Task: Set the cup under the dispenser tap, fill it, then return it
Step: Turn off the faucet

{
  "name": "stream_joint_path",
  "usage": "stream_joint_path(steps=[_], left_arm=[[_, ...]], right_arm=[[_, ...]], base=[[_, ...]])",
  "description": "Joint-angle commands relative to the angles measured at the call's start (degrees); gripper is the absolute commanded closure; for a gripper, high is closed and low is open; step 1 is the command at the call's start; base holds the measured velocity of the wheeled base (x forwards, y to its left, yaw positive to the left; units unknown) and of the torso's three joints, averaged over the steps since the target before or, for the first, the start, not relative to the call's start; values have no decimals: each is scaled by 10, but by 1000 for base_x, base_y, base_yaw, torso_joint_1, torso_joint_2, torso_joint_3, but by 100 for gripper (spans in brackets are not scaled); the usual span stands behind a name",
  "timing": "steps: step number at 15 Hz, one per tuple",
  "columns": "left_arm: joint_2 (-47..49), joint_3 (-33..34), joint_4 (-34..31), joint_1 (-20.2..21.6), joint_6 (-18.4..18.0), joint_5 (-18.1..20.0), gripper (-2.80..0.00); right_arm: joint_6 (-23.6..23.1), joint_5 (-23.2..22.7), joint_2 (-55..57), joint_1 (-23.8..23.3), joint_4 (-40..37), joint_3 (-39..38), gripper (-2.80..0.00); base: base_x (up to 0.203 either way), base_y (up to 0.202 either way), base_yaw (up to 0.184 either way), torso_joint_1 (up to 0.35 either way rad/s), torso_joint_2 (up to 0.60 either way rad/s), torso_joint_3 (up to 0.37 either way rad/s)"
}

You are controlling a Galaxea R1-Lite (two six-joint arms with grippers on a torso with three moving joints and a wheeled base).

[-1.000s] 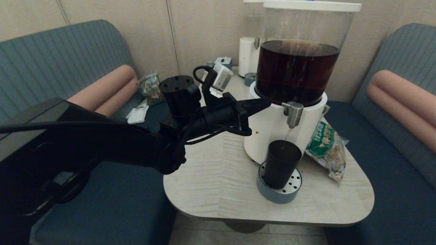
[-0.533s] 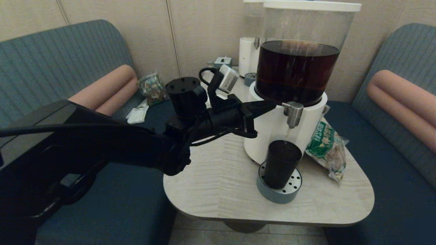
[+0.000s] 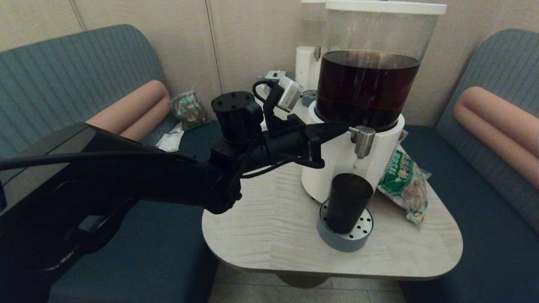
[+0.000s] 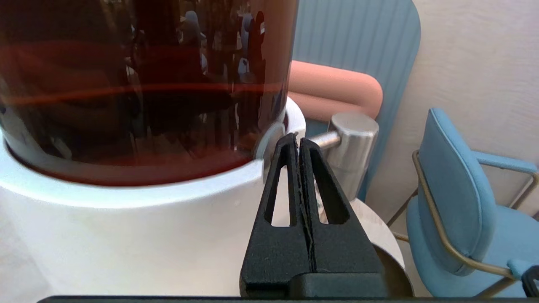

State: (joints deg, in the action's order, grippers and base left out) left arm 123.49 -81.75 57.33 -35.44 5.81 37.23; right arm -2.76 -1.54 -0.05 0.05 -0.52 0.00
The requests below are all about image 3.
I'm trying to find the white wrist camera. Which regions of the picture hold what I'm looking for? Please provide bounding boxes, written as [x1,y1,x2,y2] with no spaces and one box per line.
[276,76,303,112]

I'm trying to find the grey-blue perforated drip tray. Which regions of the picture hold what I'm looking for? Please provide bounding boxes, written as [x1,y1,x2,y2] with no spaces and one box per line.
[317,198,374,253]

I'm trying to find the grey-blue tissue box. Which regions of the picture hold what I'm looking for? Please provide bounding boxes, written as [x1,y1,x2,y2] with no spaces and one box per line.
[264,70,287,85]

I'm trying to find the teal upholstered bench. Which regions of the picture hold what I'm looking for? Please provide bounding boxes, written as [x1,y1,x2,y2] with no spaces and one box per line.
[398,29,539,303]
[0,24,240,303]

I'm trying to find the pink bolster cushion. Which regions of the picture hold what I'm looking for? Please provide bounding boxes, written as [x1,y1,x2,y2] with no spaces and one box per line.
[453,87,539,190]
[86,80,171,141]

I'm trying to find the gold table pedestal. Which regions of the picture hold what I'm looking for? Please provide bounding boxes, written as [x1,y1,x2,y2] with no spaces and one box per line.
[276,274,330,289]

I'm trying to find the small white drink dispenser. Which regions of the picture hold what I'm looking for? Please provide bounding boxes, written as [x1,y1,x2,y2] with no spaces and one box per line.
[294,0,329,96]

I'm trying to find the metal dispenser tap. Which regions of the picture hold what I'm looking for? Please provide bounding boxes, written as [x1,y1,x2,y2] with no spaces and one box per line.
[349,125,376,160]

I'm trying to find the white napkin packet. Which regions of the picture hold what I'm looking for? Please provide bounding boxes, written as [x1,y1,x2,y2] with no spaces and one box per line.
[155,122,185,153]

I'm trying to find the dark plastic cup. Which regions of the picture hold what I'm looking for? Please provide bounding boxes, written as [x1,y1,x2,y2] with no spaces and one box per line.
[326,173,374,234]

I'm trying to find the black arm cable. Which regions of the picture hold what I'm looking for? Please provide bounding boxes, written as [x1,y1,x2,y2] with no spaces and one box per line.
[0,151,198,165]

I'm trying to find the black camera cable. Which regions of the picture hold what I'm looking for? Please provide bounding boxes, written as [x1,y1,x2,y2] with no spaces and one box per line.
[252,80,276,104]

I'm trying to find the dark printed snack bag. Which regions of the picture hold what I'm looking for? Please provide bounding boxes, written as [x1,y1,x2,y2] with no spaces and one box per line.
[169,89,210,131]

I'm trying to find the green printed grain tea bag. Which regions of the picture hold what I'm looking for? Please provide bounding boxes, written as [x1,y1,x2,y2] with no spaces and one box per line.
[377,130,431,226]

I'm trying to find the large tea dispenser white base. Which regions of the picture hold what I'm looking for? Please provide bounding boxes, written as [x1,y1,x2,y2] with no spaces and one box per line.
[301,0,448,205]

